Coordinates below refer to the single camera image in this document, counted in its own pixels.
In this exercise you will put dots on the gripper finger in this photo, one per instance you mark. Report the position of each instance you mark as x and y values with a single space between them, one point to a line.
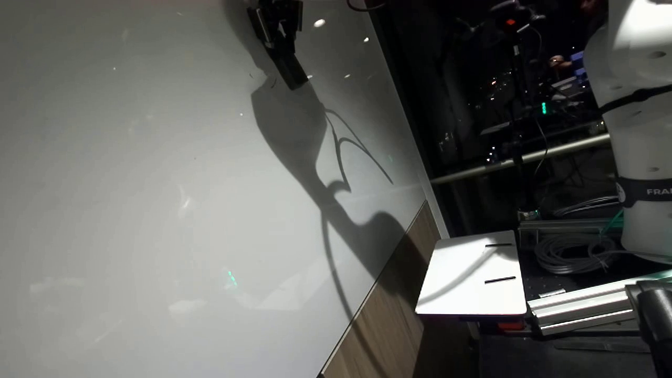
295 13
261 23

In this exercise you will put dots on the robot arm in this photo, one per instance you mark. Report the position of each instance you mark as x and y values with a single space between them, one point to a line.
638 79

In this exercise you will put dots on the large whiteboard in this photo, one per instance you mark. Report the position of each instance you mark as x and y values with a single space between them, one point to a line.
157 199

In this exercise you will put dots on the person's hand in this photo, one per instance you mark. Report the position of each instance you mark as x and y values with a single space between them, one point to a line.
559 63

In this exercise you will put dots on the white plate with slots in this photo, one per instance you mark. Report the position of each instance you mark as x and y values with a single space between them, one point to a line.
472 278

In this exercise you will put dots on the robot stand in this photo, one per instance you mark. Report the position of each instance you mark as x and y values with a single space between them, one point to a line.
583 304

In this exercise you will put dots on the camera on tripod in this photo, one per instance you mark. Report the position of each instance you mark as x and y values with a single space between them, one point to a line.
517 79

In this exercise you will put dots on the silver metal rail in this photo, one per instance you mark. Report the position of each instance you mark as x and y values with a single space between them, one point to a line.
530 156

